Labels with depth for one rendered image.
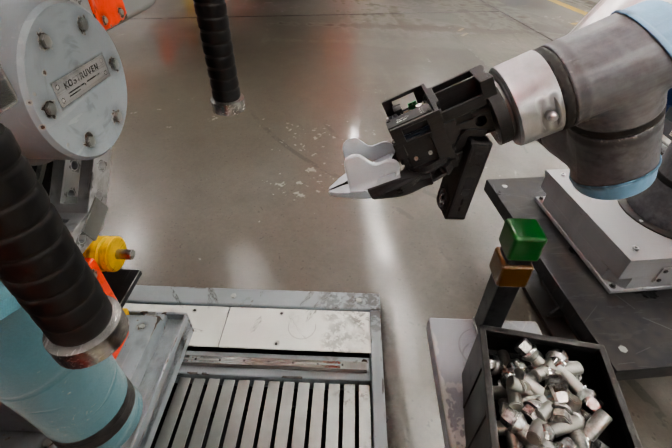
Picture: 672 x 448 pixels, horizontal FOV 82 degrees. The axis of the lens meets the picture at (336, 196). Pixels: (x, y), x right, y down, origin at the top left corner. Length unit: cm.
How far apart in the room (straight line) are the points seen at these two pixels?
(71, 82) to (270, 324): 84
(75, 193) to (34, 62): 37
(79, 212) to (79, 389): 27
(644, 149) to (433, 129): 23
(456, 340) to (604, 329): 40
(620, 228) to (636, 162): 52
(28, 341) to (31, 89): 19
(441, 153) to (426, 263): 95
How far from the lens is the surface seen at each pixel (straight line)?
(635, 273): 102
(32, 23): 36
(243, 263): 135
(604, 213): 107
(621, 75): 45
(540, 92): 43
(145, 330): 98
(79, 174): 71
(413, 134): 41
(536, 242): 51
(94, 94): 41
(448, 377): 61
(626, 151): 52
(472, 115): 44
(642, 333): 100
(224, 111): 53
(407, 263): 134
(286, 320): 109
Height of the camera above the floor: 97
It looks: 38 degrees down
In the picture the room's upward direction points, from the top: straight up
